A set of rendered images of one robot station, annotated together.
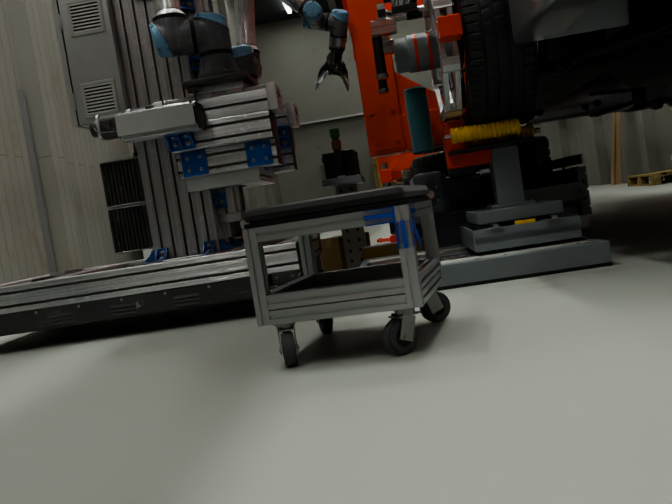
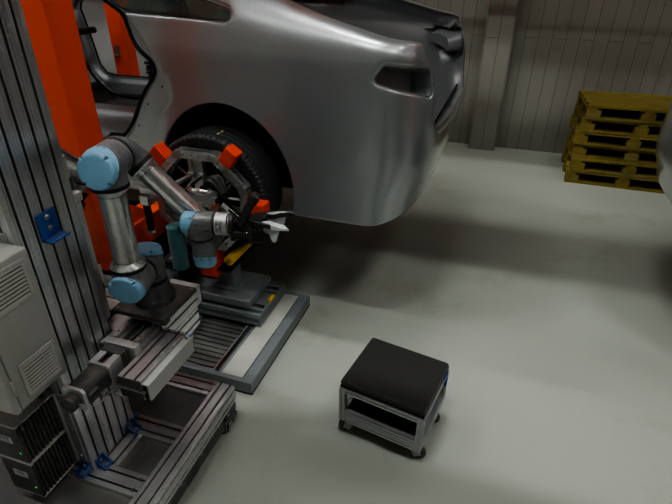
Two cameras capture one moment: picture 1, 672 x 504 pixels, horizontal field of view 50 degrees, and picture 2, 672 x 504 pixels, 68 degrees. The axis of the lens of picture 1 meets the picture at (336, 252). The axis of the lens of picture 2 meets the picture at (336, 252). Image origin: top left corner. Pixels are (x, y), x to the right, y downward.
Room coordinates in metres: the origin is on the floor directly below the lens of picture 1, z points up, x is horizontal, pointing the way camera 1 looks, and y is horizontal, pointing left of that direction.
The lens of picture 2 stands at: (1.55, 1.68, 1.94)
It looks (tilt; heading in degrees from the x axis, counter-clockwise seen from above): 30 degrees down; 283
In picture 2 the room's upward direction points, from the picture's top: 1 degrees clockwise
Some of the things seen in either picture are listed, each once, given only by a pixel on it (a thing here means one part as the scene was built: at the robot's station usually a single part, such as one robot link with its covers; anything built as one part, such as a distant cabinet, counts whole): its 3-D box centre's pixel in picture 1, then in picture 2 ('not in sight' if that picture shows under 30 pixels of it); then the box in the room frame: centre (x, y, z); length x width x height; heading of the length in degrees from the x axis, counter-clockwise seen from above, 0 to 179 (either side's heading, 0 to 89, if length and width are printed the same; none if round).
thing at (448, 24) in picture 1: (449, 28); (258, 208); (2.46, -0.49, 0.85); 0.09 x 0.08 x 0.07; 175
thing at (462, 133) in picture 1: (484, 130); (238, 251); (2.65, -0.60, 0.51); 0.29 x 0.06 x 0.06; 85
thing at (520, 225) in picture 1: (515, 230); (236, 296); (2.73, -0.68, 0.13); 0.50 x 0.36 x 0.10; 175
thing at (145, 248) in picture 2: (210, 33); (146, 261); (2.58, 0.31, 0.98); 0.13 x 0.12 x 0.14; 100
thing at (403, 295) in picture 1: (356, 269); (394, 397); (1.66, -0.04, 0.17); 0.43 x 0.36 x 0.34; 165
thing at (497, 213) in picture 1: (506, 180); (229, 269); (2.76, -0.68, 0.32); 0.40 x 0.30 x 0.28; 175
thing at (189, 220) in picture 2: not in sight; (199, 223); (2.29, 0.39, 1.21); 0.11 x 0.08 x 0.09; 10
